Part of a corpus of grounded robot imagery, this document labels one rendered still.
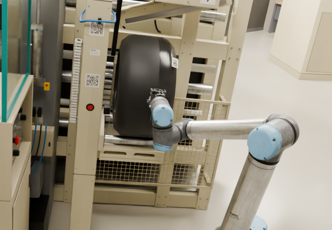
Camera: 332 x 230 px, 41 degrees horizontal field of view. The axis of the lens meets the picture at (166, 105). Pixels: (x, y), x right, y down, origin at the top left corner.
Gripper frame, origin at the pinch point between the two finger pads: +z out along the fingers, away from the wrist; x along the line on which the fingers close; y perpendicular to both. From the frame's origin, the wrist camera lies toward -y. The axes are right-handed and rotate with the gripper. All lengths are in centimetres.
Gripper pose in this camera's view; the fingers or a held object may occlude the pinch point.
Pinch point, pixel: (153, 97)
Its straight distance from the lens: 229.4
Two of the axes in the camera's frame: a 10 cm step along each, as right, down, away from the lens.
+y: 1.3, -9.5, -2.8
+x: -9.8, -0.9, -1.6
